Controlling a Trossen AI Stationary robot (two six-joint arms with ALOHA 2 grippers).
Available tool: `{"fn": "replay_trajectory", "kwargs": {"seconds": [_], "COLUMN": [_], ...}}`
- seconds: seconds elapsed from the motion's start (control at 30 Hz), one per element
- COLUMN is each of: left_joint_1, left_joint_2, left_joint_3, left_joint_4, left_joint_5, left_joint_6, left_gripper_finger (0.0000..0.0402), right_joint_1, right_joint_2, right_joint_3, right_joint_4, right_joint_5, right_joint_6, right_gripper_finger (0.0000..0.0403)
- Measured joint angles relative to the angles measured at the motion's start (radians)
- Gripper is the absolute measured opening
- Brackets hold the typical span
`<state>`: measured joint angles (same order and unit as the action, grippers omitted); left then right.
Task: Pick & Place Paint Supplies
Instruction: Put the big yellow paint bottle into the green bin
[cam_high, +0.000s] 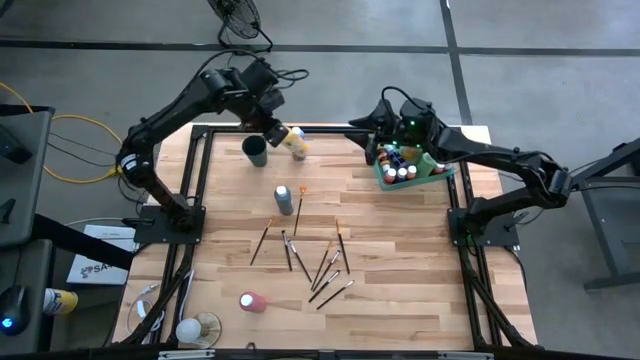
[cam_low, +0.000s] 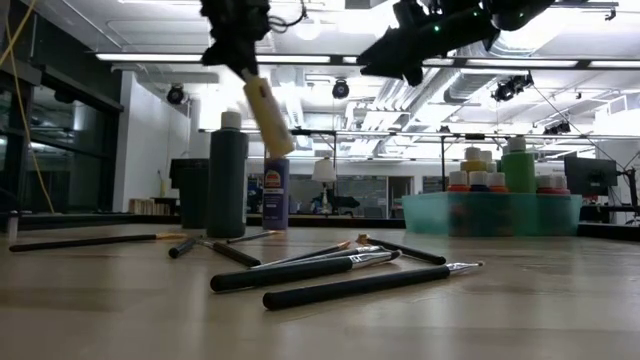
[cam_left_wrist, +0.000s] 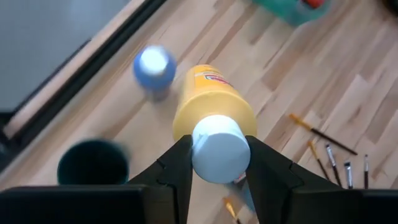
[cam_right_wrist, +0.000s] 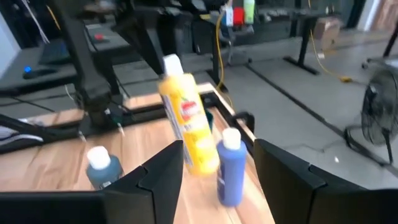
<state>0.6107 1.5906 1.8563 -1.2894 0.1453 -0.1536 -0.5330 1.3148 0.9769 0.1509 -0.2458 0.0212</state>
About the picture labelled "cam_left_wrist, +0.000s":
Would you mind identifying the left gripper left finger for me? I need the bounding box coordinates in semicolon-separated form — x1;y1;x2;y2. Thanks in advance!
127;134;194;224

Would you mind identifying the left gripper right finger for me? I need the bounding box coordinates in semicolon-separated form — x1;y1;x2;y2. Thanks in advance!
245;135;363;224

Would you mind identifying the yellow paint bottle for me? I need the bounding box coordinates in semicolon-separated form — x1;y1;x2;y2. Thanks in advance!
172;63;258;185

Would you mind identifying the blue paint bottle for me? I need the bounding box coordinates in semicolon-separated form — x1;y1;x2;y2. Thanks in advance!
132;44;178;102

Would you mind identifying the black paint brush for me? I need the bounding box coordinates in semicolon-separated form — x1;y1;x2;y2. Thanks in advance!
363;154;370;190
343;161;354;190
325;143;343;189
307;139;332;182
288;113;359;156

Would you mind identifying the orange fan paint brush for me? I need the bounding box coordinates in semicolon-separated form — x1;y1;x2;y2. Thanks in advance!
222;197;242;224

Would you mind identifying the dark green cup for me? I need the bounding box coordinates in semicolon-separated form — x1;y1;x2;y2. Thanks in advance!
57;139;131;187

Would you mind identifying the teal plastic bin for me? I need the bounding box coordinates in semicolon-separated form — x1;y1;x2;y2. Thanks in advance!
251;0;333;27

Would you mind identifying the black aluminium rig frame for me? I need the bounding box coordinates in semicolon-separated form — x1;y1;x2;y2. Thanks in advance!
0;0;170;175

